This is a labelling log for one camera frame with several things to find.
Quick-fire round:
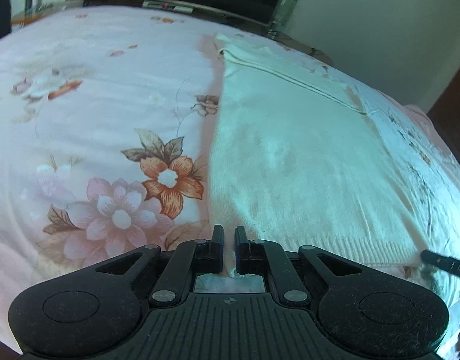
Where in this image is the wooden TV console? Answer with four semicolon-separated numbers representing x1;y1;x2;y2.
11;0;333;66

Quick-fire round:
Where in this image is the cream knitted sweater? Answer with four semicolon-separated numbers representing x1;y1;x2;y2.
207;34;421;267

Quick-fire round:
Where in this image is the brown wooden door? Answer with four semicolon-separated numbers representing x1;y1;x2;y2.
428;68;460;164

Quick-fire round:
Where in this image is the silver set-top box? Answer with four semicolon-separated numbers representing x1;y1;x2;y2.
141;0;194;14

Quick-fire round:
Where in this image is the floral pink bed sheet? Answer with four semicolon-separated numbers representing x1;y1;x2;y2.
0;7;460;350

